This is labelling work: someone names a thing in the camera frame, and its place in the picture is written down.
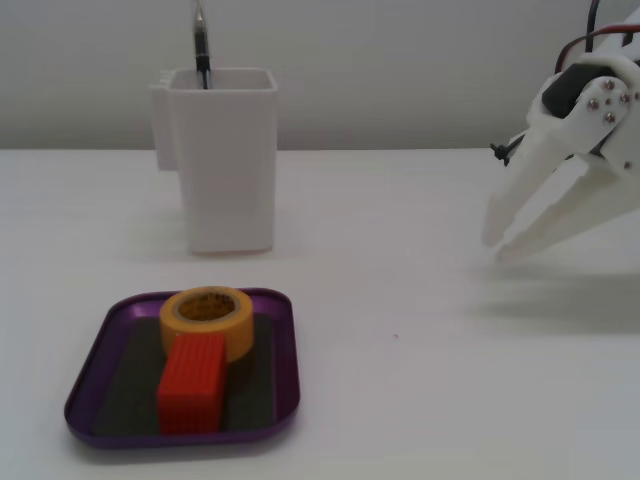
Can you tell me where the purple metal tray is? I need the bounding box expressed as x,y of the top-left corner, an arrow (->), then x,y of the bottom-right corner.
63,286 -> 302,451

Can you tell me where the red black servo wire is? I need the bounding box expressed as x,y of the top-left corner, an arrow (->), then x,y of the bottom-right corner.
554,25 -> 640,77

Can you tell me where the red ribbed block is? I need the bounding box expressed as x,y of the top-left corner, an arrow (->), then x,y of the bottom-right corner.
156,333 -> 228,436

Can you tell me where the black ballpoint pen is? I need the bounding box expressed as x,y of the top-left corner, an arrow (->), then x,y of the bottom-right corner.
193,0 -> 214,91

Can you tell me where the black tray liner mat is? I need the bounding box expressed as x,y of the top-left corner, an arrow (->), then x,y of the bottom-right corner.
92,317 -> 276,435

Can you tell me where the black servo cable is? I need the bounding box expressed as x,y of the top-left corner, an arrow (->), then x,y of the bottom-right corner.
585,0 -> 603,53

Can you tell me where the black zip tie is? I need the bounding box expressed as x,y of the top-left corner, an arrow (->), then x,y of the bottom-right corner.
489,133 -> 527,167

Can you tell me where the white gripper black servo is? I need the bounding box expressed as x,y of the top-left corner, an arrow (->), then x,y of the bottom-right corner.
481,52 -> 640,265

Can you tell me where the yellow tape roll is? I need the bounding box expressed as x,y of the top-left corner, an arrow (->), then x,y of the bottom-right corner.
159,285 -> 256,364

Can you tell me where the white plastic pen holder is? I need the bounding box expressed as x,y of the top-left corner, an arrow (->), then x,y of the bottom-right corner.
148,68 -> 279,257

